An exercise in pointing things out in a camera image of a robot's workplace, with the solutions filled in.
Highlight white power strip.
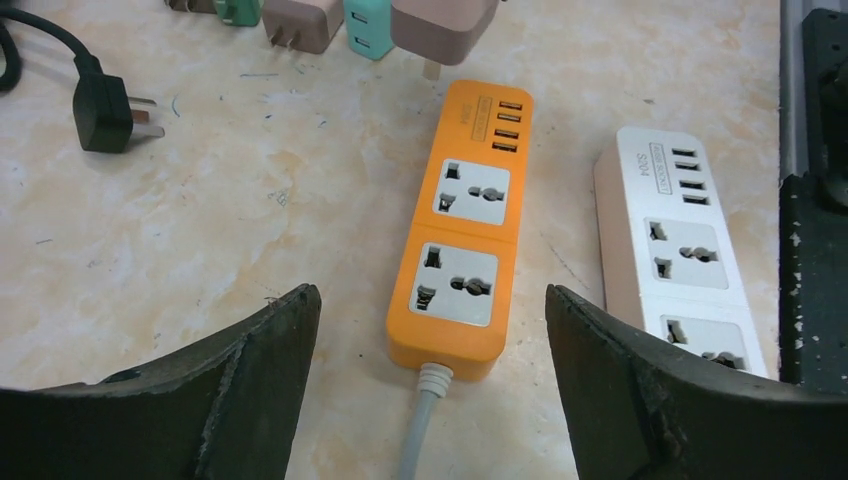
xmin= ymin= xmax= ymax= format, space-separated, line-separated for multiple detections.
xmin=594 ymin=126 xmax=768 ymax=377

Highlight grey coiled cable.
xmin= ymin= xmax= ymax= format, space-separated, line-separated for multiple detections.
xmin=396 ymin=361 xmax=456 ymax=480

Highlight pink usb plug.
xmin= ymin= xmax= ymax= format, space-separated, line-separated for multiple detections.
xmin=164 ymin=0 xmax=216 ymax=14
xmin=261 ymin=0 xmax=344 ymax=55

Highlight teal usb plug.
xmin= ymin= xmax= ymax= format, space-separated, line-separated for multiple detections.
xmin=343 ymin=0 xmax=394 ymax=61

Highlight black coiled cable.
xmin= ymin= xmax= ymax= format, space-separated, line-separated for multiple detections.
xmin=0 ymin=6 xmax=166 ymax=155

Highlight orange power strip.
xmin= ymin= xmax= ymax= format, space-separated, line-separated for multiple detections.
xmin=385 ymin=80 xmax=534 ymax=382

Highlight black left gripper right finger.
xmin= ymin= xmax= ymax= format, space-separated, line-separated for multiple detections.
xmin=545 ymin=285 xmax=847 ymax=479

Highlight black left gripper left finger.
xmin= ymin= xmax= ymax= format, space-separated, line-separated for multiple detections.
xmin=1 ymin=284 xmax=322 ymax=479

